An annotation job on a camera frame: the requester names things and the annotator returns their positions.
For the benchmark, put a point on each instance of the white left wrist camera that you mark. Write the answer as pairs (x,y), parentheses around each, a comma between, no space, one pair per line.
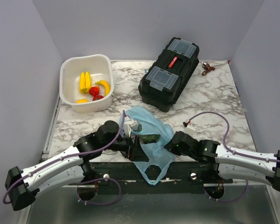
(130,126)

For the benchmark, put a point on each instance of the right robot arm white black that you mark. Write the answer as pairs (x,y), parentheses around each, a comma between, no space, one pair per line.
(232,163)

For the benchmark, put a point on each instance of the small brown metal object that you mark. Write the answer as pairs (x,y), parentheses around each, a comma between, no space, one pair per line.
(207,68)

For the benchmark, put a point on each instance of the yellow fake banana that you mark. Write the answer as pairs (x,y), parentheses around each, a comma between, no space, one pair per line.
(105,85)

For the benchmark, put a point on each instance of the yellow fake corn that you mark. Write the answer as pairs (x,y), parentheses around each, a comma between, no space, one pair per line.
(84,82)

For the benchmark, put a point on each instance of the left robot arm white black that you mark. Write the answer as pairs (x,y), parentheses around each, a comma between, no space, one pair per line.
(70,166)

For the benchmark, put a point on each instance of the light blue plastic bag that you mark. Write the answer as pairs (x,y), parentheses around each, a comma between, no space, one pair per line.
(157,154)

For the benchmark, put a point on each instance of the red fake fruit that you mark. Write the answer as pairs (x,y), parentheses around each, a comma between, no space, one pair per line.
(94,91)
(97,97)

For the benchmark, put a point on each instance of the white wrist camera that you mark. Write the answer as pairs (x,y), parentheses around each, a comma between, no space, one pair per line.
(188,128)
(130,126)

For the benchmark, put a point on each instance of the black plastic toolbox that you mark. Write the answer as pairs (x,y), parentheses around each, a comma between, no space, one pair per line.
(165,80)

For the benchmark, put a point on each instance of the white plastic basket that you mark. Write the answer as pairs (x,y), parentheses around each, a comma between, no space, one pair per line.
(100,68)

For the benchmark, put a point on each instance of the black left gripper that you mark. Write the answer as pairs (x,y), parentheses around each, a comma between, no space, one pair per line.
(133,151)

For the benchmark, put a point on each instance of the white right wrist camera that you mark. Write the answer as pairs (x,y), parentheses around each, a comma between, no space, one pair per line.
(188,128)

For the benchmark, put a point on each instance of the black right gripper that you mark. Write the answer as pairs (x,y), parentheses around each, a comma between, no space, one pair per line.
(171,146)

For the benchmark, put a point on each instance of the green fake avocado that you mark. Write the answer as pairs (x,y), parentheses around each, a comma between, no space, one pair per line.
(149,138)

